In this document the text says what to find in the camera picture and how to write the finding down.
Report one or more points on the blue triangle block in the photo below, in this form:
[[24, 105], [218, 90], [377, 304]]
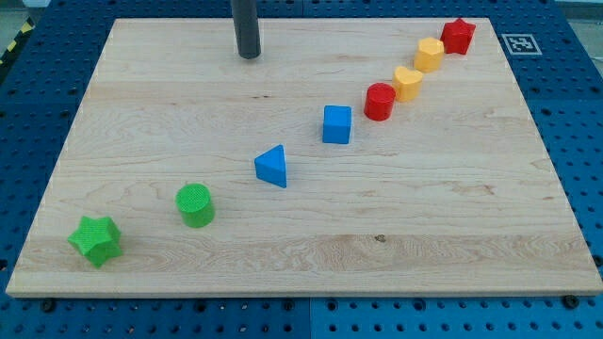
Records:
[[270, 166]]

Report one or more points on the blue cube block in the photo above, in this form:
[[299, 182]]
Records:
[[336, 124]]

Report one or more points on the light wooden board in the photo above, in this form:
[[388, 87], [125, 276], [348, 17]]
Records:
[[453, 196]]

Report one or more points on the red cylinder block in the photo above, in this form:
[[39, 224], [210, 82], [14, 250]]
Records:
[[379, 101]]

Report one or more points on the green cylinder block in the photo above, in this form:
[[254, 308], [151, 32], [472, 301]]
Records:
[[195, 206]]

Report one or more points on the yellow heart block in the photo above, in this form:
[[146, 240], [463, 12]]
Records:
[[406, 83]]

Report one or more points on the yellow hexagon block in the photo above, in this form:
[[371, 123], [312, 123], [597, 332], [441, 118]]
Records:
[[429, 55]]

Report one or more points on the red star block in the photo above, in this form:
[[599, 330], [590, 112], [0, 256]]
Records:
[[457, 36]]

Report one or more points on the green star block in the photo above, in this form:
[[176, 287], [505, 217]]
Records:
[[96, 239]]

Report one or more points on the white fiducial marker tag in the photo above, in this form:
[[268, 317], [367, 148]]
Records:
[[521, 44]]

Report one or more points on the black bolt front left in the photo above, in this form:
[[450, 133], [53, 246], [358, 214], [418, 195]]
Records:
[[48, 305]]

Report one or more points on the black bolt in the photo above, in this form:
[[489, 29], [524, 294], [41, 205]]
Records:
[[48, 305], [570, 302]]

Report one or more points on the black bolt front right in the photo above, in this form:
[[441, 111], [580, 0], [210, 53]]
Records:
[[570, 302]]

